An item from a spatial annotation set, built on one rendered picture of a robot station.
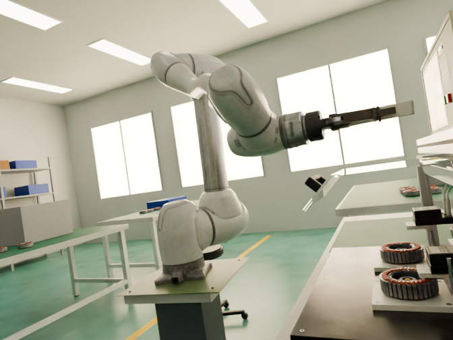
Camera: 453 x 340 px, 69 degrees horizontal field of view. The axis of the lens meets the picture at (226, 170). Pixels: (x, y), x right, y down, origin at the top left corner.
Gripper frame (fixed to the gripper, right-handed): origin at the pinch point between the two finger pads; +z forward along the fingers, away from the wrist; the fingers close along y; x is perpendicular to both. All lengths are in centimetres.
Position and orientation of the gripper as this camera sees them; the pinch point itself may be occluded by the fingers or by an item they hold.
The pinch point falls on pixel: (396, 110)
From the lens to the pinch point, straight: 85.2
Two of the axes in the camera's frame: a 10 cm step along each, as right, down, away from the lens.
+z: 8.9, -1.4, -4.2
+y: -4.2, 0.5, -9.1
